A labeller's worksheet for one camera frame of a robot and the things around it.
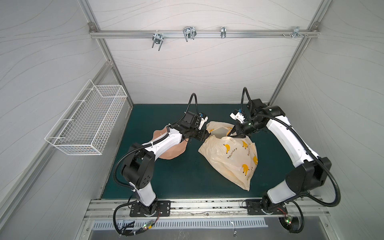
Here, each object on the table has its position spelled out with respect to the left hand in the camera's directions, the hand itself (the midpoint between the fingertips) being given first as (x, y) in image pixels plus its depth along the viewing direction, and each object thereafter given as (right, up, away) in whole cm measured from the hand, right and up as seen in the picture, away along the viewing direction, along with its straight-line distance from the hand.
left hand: (203, 133), depth 87 cm
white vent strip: (-31, -42, -17) cm, 55 cm away
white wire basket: (-56, +5, -18) cm, 59 cm away
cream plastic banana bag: (+16, -11, -12) cm, 23 cm away
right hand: (+12, 0, -12) cm, 17 cm away
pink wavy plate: (-16, -12, +4) cm, 21 cm away
